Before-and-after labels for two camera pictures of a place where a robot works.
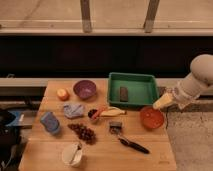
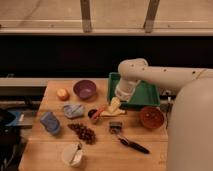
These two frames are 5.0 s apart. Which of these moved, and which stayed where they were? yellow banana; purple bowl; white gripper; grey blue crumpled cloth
Moved: white gripper
Stayed: yellow banana; grey blue crumpled cloth; purple bowl
